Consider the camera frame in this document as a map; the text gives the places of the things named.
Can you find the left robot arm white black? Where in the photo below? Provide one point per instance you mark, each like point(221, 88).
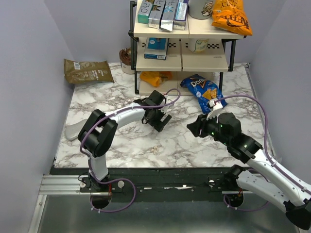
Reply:
point(97, 134)

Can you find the orange chip bag top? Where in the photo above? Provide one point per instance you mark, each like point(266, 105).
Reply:
point(229, 15)

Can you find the silver toothpaste box left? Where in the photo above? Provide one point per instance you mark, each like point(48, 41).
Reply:
point(156, 13)

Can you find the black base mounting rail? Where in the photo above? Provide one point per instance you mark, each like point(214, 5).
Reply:
point(158, 184)

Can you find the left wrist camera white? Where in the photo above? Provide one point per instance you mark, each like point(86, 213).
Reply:
point(167, 104)

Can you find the blue Doritos chip bag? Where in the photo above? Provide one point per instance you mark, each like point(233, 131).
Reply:
point(205, 90)

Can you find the aluminium frame rail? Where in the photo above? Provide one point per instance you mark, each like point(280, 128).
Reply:
point(61, 185)

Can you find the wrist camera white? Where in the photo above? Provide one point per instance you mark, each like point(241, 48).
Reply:
point(167, 104)
point(215, 108)

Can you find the blue white toothpaste box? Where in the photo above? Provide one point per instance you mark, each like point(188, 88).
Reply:
point(180, 18)

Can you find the small orange snack bag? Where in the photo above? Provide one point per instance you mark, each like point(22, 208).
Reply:
point(156, 78)

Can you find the white green cup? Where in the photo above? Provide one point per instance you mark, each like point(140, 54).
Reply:
point(197, 45)

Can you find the white mug with cartoon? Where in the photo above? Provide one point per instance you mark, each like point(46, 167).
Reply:
point(201, 9)

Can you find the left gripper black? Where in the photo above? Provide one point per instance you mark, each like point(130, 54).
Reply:
point(158, 125)

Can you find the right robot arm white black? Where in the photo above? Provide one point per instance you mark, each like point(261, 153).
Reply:
point(280, 187)

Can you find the blue box middle shelf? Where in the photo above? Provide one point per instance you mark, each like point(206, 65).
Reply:
point(156, 48)

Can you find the brown coffee bag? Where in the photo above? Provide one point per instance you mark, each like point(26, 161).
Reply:
point(85, 72)

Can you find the beige shelf rack black frame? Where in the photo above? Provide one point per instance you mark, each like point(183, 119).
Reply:
point(218, 57)

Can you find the teal toothpaste box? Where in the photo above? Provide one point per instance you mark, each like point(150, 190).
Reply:
point(144, 11)

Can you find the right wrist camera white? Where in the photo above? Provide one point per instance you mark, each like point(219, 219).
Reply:
point(215, 108)

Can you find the white cup brown contents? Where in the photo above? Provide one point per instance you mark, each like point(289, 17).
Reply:
point(125, 60)

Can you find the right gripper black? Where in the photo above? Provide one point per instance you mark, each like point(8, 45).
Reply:
point(200, 123)

